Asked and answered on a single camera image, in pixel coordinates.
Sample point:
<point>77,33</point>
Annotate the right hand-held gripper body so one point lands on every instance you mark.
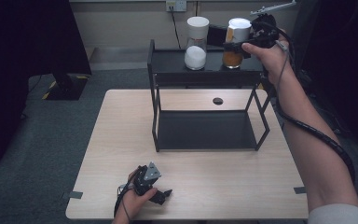
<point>262,31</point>

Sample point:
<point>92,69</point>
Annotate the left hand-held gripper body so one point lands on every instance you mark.
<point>145,182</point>

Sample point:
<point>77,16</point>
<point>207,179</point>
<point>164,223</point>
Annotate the jar of orange powder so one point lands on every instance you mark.
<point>234,40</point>

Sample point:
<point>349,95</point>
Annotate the jar of white powder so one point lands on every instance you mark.
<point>195,46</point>

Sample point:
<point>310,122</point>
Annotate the black metal two-tier rack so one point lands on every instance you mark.
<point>211,124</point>

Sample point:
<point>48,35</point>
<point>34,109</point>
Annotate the person's left hand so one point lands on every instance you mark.
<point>135,203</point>

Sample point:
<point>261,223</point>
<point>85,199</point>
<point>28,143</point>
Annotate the person's right hand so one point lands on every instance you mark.
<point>270,59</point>

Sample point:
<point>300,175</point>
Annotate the black chair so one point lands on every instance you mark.
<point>217,34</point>

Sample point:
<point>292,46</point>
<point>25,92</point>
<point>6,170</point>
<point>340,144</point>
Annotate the grey tape strip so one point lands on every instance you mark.
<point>300,190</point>
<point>74,195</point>

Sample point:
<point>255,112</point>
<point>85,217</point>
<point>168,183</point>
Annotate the dark curtain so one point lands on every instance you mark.
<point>348,62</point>
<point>18,62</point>

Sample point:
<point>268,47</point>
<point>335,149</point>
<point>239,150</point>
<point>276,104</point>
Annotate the black floor stand base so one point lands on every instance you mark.
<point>66,87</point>

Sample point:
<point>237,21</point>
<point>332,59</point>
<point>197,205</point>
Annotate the white wall socket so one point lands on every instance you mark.
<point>176,5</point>

